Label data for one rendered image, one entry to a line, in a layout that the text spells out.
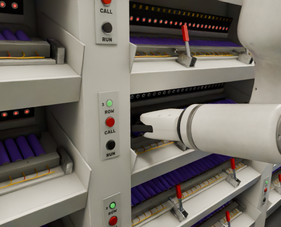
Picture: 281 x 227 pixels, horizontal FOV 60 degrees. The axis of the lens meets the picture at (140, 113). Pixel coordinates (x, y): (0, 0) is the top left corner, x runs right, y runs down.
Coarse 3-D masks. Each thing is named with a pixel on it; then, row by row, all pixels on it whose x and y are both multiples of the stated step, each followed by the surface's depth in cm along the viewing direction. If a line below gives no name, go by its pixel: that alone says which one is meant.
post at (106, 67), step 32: (64, 0) 39; (128, 0) 41; (128, 32) 42; (96, 64) 40; (128, 64) 44; (96, 96) 41; (128, 96) 45; (64, 128) 48; (96, 128) 42; (128, 128) 46; (96, 160) 43; (128, 160) 48; (96, 192) 44; (128, 192) 49; (96, 224) 46; (128, 224) 51
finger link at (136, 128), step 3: (132, 126) 50; (135, 126) 50; (138, 126) 49; (141, 126) 49; (144, 126) 49; (147, 126) 48; (150, 126) 48; (132, 129) 50; (135, 129) 50; (138, 129) 49; (141, 129) 49; (144, 129) 49; (147, 129) 49; (150, 129) 48
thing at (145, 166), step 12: (168, 96) 76; (180, 96) 79; (192, 96) 84; (228, 96) 96; (240, 96) 92; (168, 144) 61; (132, 156) 48; (144, 156) 55; (156, 156) 56; (168, 156) 57; (180, 156) 58; (192, 156) 62; (204, 156) 67; (132, 168) 48; (144, 168) 51; (156, 168) 54; (168, 168) 58; (132, 180) 51; (144, 180) 54
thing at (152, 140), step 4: (140, 136) 57; (132, 140) 55; (136, 140) 55; (140, 140) 56; (144, 140) 56; (148, 140) 57; (152, 140) 58; (156, 140) 59; (160, 140) 60; (164, 140) 61; (132, 144) 54; (136, 144) 55; (140, 144) 55; (144, 144) 56; (148, 144) 57; (164, 144) 59; (132, 148) 54; (136, 148) 55; (144, 148) 55; (152, 148) 56; (140, 152) 54
